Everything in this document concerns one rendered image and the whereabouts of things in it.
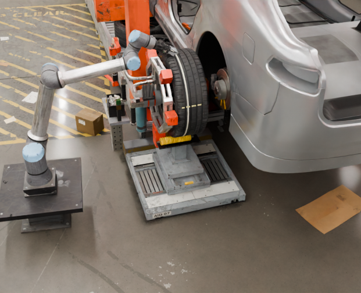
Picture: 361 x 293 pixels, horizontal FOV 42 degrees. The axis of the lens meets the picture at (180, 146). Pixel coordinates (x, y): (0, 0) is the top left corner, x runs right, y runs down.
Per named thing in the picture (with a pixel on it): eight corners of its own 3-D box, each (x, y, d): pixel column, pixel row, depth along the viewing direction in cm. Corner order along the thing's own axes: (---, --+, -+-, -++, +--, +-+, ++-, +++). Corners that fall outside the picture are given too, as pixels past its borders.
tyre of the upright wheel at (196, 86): (178, 46, 385) (186, 125, 401) (150, 50, 380) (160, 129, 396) (204, 47, 323) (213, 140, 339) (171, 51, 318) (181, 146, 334)
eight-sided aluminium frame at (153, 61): (172, 145, 352) (173, 80, 319) (164, 146, 350) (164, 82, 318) (154, 107, 393) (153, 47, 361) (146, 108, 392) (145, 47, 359)
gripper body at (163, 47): (167, 57, 330) (152, 51, 324) (164, 52, 337) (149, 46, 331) (172, 47, 327) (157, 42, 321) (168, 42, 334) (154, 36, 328)
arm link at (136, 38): (126, 38, 324) (132, 26, 319) (142, 45, 330) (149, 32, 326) (129, 45, 317) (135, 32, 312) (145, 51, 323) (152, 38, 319)
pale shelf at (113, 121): (129, 123, 402) (129, 120, 400) (110, 126, 398) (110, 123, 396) (120, 97, 434) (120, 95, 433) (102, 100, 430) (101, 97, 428)
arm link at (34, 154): (25, 175, 338) (20, 156, 327) (27, 161, 351) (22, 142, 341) (47, 172, 340) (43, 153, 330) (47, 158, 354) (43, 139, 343)
